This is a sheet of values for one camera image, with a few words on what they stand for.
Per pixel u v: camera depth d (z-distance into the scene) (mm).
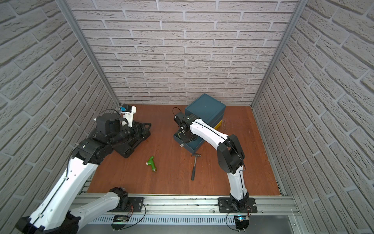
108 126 457
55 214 366
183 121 646
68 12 712
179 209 730
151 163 867
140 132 575
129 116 575
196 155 911
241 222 707
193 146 897
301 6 686
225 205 728
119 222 698
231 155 501
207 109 897
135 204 728
